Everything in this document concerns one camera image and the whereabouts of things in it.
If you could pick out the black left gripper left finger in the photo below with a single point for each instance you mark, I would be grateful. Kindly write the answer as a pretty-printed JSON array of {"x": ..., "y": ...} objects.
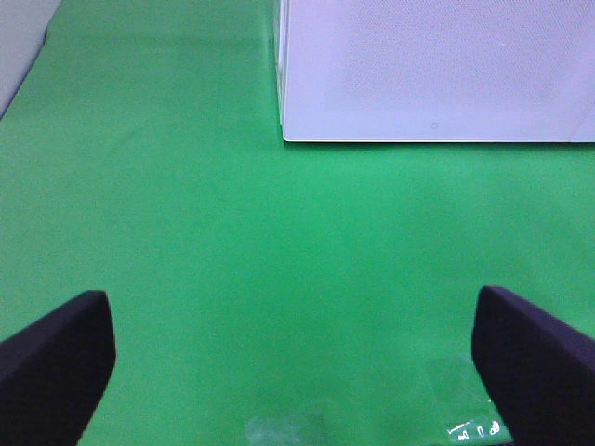
[{"x": 54, "y": 372}]

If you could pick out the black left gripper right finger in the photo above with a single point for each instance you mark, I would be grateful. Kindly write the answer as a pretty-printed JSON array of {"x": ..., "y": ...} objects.
[{"x": 537, "y": 370}]

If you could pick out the white microwave door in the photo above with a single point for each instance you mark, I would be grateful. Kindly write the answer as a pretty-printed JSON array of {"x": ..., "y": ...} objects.
[{"x": 480, "y": 71}]

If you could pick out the white microwave oven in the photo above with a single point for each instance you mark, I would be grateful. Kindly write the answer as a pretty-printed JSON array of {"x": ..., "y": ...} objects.
[{"x": 585, "y": 130}]

